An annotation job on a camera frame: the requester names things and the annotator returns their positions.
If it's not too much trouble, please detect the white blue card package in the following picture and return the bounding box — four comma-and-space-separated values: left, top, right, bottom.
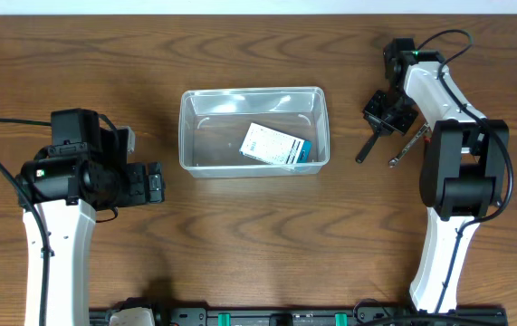
239, 123, 311, 165

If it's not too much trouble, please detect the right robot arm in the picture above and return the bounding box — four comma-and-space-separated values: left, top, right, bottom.
356, 38, 514, 314

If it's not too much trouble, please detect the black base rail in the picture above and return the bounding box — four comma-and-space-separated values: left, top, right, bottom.
89, 298, 509, 326

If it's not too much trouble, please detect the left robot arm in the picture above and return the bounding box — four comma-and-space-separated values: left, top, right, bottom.
15, 109, 166, 325

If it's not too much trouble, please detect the clear plastic container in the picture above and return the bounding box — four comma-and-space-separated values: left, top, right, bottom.
178, 86, 330, 177

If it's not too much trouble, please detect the silver ring spanner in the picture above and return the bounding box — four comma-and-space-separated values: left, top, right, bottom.
388, 122, 430, 168

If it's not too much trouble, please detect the black handled claw hammer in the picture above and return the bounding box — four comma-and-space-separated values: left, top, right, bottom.
356, 132, 380, 164

